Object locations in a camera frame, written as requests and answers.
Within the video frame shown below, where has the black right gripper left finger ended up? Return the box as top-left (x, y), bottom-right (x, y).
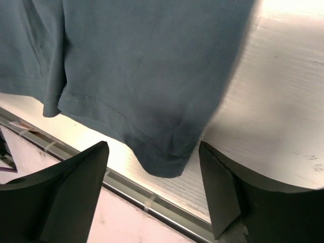
top-left (1, 141), bottom-right (109, 243)

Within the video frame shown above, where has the teal blue t shirt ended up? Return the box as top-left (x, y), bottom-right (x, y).
top-left (1, 1), bottom-right (254, 178)

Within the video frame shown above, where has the aluminium front rail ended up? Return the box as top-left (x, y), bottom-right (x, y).
top-left (1, 108), bottom-right (216, 242)

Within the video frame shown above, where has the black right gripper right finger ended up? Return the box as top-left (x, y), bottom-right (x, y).
top-left (198, 142), bottom-right (323, 242)

